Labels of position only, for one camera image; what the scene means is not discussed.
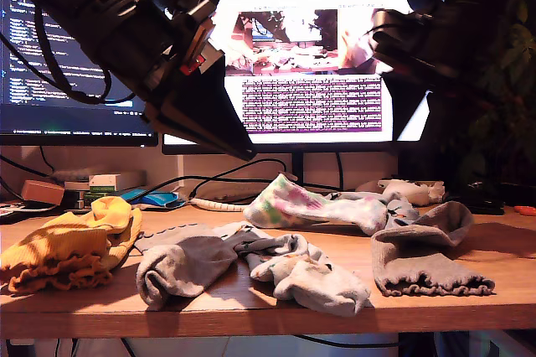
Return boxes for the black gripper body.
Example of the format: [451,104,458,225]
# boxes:
[103,0,225,119]

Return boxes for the yellow ribbed frilly sock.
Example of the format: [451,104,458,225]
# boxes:
[90,196,144,270]
[0,210,115,295]

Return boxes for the pastel tie-dye sock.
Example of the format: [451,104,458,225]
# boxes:
[242,173,389,236]

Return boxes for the grey frilly cuff sock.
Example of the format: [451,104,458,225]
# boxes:
[133,222,240,311]
[370,200,496,298]

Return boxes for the pale toucan print sock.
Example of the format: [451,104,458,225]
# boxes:
[213,220,373,318]
[330,191,420,228]

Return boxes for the white screen monitor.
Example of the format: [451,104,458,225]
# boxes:
[161,0,440,156]

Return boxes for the white and green box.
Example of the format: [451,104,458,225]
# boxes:
[88,173,122,194]

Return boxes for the black monitor stand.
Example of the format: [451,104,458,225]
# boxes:
[291,153,306,183]

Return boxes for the green leafy houseplant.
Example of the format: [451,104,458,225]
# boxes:
[435,0,536,207]

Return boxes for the dark green box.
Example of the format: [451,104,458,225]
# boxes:
[64,189,111,210]

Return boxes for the black flat object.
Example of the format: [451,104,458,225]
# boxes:
[462,191,507,215]

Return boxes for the dark code monitor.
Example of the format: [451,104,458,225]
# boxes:
[0,0,159,148]

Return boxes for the looped black desk cable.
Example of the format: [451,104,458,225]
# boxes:
[188,158,291,199]

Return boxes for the long black desk cable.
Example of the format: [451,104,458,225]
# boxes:
[121,175,338,207]

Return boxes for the black monitor cable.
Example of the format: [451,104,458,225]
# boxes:
[0,154,52,179]
[334,153,345,189]
[39,146,56,174]

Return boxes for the white braided cable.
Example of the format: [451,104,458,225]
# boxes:
[190,196,252,212]

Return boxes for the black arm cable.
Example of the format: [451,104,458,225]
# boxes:
[32,0,137,106]
[0,32,114,90]

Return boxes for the black cable under table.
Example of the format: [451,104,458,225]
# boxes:
[292,334,401,349]

